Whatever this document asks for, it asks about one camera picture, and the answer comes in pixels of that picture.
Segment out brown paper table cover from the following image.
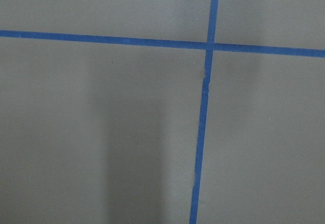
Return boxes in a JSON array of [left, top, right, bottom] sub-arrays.
[[1, 0, 324, 223]]

